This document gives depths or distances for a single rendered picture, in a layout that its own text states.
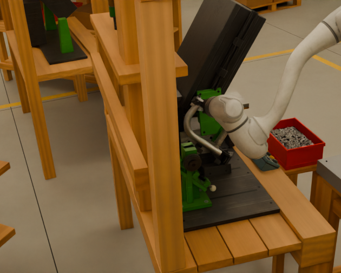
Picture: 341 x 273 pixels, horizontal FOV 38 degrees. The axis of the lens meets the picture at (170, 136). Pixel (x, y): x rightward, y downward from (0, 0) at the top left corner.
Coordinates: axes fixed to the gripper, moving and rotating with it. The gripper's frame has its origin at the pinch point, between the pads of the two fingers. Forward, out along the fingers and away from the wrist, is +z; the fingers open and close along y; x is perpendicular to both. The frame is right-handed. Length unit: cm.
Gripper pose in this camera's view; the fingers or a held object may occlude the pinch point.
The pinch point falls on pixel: (197, 105)
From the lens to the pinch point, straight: 221.3
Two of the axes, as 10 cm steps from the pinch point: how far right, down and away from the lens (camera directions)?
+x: -5.9, 8.0, -0.9
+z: -2.7, -0.9, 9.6
